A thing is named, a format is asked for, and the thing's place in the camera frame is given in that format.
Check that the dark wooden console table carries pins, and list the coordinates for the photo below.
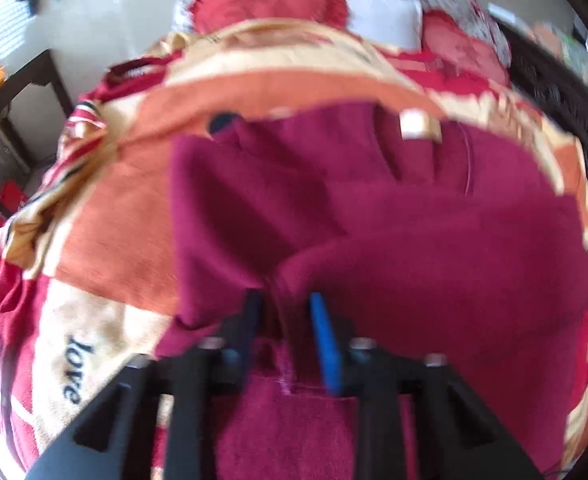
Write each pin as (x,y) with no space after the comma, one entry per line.
(38,67)

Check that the white pillow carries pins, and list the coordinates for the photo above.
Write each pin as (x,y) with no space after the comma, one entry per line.
(384,20)

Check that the maroon knitted garment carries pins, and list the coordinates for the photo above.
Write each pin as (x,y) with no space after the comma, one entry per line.
(374,240)

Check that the orange red printed blanket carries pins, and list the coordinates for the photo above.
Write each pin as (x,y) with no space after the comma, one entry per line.
(113,220)

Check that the red heart-shaped frilled pillow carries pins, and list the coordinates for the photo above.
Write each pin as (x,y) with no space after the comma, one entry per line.
(264,0)
(456,45)

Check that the dark wooden carved headboard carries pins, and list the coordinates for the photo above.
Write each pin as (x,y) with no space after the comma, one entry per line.
(549,85)

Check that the pile of assorted packets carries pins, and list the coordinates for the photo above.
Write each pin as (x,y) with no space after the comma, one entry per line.
(569,50)

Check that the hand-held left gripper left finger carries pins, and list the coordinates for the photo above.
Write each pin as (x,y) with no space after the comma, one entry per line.
(248,330)

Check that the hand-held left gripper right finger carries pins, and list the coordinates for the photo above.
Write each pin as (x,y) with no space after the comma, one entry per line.
(326,350)

